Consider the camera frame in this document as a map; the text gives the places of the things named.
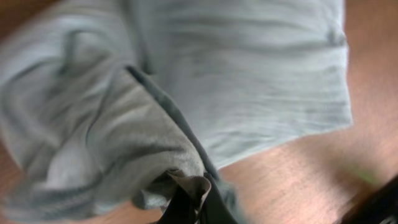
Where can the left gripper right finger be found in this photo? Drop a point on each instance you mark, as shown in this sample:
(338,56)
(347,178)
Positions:
(214,210)

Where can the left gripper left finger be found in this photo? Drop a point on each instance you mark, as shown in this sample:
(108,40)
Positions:
(181,209)

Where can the light blue t-shirt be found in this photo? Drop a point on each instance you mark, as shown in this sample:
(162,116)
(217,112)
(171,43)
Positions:
(106,102)

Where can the dark base at table edge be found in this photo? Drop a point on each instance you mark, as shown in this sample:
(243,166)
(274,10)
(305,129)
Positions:
(379,208)

